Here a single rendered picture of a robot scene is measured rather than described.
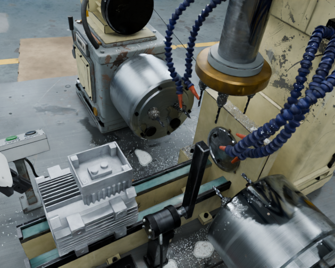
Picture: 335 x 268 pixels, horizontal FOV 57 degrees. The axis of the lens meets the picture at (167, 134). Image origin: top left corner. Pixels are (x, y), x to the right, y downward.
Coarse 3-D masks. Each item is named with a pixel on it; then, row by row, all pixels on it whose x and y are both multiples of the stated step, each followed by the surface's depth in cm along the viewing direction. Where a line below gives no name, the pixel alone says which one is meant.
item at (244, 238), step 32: (256, 192) 68; (288, 192) 68; (224, 224) 68; (256, 224) 64; (288, 224) 62; (320, 224) 63; (224, 256) 70; (256, 256) 62; (288, 256) 59; (320, 256) 59
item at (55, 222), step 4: (40, 176) 75; (36, 180) 73; (40, 180) 73; (44, 180) 73; (36, 184) 73; (128, 188) 73; (132, 188) 74; (128, 192) 73; (132, 192) 73; (128, 196) 73; (132, 196) 73; (52, 216) 67; (56, 216) 66; (48, 220) 65; (52, 220) 66; (56, 220) 66; (60, 220) 66; (52, 224) 65; (56, 224) 66; (60, 224) 66; (52, 228) 65; (56, 228) 66; (68, 252) 74; (60, 256) 74
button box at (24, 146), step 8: (24, 136) 86; (32, 136) 84; (40, 136) 85; (0, 144) 82; (8, 144) 81; (16, 144) 82; (24, 144) 83; (32, 144) 84; (40, 144) 85; (48, 144) 87; (0, 152) 81; (8, 152) 82; (16, 152) 83; (24, 152) 84; (32, 152) 85; (40, 152) 86; (8, 160) 82
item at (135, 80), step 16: (128, 64) 103; (144, 64) 102; (160, 64) 103; (112, 80) 108; (128, 80) 100; (144, 80) 97; (160, 80) 96; (112, 96) 107; (128, 96) 98; (144, 96) 95; (160, 96) 98; (176, 96) 102; (192, 96) 107; (128, 112) 98; (144, 112) 99; (160, 112) 103; (176, 112) 107; (144, 128) 104; (160, 128) 108; (176, 128) 113
